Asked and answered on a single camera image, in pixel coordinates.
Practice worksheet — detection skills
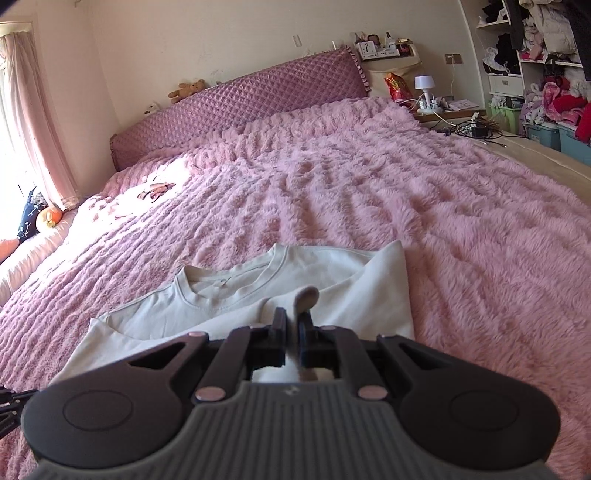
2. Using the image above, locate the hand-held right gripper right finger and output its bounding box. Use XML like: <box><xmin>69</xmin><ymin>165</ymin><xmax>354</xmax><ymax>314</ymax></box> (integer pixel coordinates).
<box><xmin>298</xmin><ymin>311</ymin><xmax>455</xmax><ymax>402</ymax></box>

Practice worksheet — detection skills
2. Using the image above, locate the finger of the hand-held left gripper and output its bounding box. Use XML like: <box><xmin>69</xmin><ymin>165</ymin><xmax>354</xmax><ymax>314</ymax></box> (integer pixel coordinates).
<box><xmin>0</xmin><ymin>387</ymin><xmax>37</xmax><ymax>439</ymax></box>

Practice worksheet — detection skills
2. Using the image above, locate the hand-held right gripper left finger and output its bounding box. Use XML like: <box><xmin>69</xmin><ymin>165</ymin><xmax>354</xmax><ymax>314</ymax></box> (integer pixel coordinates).
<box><xmin>130</xmin><ymin>308</ymin><xmax>289</xmax><ymax>404</ymax></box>

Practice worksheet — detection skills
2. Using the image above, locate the white printed t-shirt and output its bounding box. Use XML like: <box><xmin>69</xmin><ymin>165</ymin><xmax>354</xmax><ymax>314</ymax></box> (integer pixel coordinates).
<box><xmin>48</xmin><ymin>240</ymin><xmax>415</xmax><ymax>386</ymax></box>

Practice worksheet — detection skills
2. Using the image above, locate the pile of red pink clothes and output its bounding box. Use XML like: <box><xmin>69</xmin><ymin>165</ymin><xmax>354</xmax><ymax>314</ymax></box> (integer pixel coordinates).
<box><xmin>526</xmin><ymin>76</ymin><xmax>591</xmax><ymax>127</ymax></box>

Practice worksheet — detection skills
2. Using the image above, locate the pile of pale clothes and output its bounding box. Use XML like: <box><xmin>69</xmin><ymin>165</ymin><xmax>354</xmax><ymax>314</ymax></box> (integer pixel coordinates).
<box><xmin>522</xmin><ymin>0</ymin><xmax>583</xmax><ymax>61</ymax></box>

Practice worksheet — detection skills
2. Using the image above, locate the pink fluffy blanket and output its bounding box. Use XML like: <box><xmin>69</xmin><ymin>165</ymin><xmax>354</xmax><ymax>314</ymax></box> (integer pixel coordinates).
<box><xmin>0</xmin><ymin>95</ymin><xmax>591</xmax><ymax>480</ymax></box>

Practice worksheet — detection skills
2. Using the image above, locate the small pink garment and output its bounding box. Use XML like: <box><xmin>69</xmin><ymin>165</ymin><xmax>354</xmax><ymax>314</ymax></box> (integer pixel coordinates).
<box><xmin>137</xmin><ymin>182</ymin><xmax>177</xmax><ymax>202</ymax></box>

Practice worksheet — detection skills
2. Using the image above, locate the dark blue floral pillow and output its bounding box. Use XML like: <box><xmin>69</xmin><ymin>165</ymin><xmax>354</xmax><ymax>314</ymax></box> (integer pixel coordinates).
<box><xmin>17</xmin><ymin>187</ymin><xmax>49</xmax><ymax>241</ymax></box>

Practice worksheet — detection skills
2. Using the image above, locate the purple quilted headboard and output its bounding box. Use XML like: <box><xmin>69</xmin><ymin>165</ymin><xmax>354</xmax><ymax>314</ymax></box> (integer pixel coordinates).
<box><xmin>110</xmin><ymin>46</ymin><xmax>372</xmax><ymax>172</ymax></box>

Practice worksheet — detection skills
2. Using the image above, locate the brown teddy bear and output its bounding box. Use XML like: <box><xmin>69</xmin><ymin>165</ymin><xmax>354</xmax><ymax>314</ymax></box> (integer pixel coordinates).
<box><xmin>167</xmin><ymin>79</ymin><xmax>207</xmax><ymax>104</ymax></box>

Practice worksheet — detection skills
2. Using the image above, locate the red snack bag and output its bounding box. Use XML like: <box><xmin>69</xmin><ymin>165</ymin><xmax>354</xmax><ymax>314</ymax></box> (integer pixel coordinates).
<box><xmin>384</xmin><ymin>73</ymin><xmax>416</xmax><ymax>106</ymax></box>

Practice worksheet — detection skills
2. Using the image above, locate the wooden bedside table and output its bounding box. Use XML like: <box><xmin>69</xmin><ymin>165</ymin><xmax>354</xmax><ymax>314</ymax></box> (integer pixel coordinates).
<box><xmin>413</xmin><ymin>107</ymin><xmax>485</xmax><ymax>123</ymax></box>

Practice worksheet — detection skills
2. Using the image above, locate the beige cushion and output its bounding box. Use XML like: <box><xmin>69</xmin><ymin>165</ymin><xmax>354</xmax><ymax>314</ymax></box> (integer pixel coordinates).
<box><xmin>362</xmin><ymin>55</ymin><xmax>422</xmax><ymax>97</ymax></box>

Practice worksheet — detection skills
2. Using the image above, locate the white table lamp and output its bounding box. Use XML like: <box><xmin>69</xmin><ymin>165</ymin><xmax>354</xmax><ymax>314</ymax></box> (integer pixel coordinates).
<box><xmin>414</xmin><ymin>75</ymin><xmax>438</xmax><ymax>110</ymax></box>

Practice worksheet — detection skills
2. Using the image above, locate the pink curtain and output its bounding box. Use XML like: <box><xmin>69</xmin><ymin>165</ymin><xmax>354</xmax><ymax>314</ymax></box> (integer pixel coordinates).
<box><xmin>0</xmin><ymin>32</ymin><xmax>79</xmax><ymax>210</ymax></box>

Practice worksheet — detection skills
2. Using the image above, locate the beige mattress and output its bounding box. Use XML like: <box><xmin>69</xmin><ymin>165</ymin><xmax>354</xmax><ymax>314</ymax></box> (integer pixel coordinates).
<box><xmin>443</xmin><ymin>129</ymin><xmax>591</xmax><ymax>206</ymax></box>

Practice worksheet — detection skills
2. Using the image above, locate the white desk organizer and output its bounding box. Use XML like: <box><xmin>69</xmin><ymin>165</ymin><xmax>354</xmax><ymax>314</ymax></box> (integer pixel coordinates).
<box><xmin>355</xmin><ymin>41</ymin><xmax>400</xmax><ymax>62</ymax></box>

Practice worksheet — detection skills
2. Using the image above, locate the green storage bin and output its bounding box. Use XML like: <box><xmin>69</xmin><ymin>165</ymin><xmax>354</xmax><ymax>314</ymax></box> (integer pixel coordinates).
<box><xmin>488</xmin><ymin>104</ymin><xmax>526</xmax><ymax>136</ymax></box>

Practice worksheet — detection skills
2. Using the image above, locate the blue storage bin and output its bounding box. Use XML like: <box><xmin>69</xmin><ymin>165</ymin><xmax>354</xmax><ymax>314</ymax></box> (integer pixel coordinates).
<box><xmin>526</xmin><ymin>121</ymin><xmax>561</xmax><ymax>151</ymax></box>
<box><xmin>558</xmin><ymin>124</ymin><xmax>591</xmax><ymax>164</ymax></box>

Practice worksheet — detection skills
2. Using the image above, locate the white open shelf unit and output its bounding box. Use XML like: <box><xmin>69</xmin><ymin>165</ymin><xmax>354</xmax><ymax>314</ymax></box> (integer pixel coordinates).
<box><xmin>475</xmin><ymin>0</ymin><xmax>591</xmax><ymax>121</ymax></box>

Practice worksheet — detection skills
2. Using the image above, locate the tangle of black cables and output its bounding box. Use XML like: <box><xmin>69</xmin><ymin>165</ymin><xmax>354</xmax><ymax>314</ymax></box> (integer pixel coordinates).
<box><xmin>441</xmin><ymin>115</ymin><xmax>509</xmax><ymax>140</ymax></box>

